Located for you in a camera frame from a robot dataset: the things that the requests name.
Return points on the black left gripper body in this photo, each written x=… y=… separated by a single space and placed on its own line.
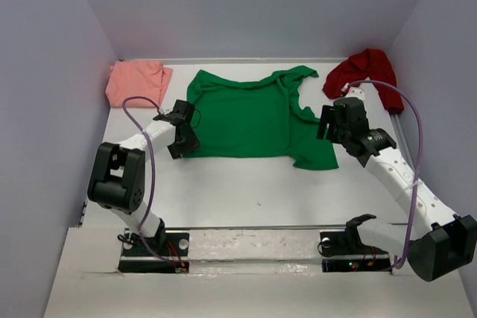
x=182 y=147

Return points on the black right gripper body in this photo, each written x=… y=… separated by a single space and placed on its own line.
x=335 y=132

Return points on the green t-shirt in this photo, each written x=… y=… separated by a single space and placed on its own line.
x=258 y=119

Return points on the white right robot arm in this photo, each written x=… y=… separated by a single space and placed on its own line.
x=436 y=240

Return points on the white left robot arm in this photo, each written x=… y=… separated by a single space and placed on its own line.
x=123 y=176

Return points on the red t-shirt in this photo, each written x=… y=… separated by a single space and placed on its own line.
x=370 y=63

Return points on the folded pink t-shirt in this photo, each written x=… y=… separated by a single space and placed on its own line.
x=145 y=78

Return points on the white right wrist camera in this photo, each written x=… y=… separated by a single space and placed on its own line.
x=349 y=91

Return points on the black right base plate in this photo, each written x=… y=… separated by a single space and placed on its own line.
x=339 y=256

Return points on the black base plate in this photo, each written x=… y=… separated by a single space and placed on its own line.
x=172 y=257
x=339 y=256

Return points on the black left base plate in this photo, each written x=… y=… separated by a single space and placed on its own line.
x=172 y=257

